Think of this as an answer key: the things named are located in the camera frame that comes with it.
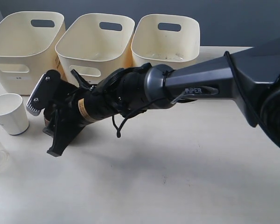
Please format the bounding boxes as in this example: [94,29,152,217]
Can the middle cream plastic bin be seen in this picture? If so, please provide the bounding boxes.
[55,13,135,86]

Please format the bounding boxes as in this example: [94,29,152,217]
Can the brown wooden cup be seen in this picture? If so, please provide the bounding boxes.
[43,109,52,127]

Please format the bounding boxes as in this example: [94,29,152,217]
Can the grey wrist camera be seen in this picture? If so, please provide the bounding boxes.
[26,70,61,116]

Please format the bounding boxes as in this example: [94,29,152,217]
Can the white paper cup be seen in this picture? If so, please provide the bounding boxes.
[0,93,29,136]

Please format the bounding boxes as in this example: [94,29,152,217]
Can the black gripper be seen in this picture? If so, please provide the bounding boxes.
[42,80,118,156]

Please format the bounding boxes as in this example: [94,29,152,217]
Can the left cream plastic bin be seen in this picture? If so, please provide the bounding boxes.
[0,11,66,95]

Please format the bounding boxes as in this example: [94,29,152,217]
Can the cream plastic bin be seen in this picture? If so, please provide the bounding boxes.
[0,11,66,95]
[55,13,135,86]
[131,14,201,69]

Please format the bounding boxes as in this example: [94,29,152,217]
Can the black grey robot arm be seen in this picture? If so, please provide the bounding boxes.
[43,38,280,157]

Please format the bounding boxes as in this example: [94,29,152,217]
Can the right cream plastic bin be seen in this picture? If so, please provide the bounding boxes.
[131,14,201,69]

